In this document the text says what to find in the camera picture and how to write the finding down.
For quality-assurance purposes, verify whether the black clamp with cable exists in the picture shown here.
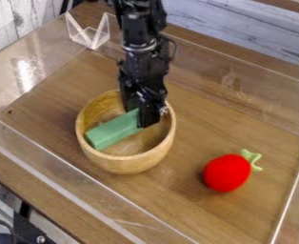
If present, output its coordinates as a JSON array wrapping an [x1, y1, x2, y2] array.
[[0, 213, 58, 244]]

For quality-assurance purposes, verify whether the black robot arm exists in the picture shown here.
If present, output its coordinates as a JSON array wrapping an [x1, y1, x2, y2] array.
[[111, 0, 176, 128]]

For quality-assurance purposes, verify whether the red plush strawberry toy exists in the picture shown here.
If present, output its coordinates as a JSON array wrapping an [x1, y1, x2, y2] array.
[[203, 149, 263, 193]]

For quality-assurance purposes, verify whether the clear acrylic tray wall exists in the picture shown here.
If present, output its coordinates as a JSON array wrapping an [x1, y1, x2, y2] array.
[[0, 121, 199, 244]]

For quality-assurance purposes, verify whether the green rectangular block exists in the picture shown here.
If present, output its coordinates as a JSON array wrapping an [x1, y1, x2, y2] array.
[[86, 109, 143, 151]]

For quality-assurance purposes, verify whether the brown wooden bowl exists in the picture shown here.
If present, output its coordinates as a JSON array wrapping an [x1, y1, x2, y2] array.
[[75, 90, 176, 174]]

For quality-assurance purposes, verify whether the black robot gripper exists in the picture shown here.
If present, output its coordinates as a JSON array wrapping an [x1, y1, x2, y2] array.
[[119, 47, 171, 128]]

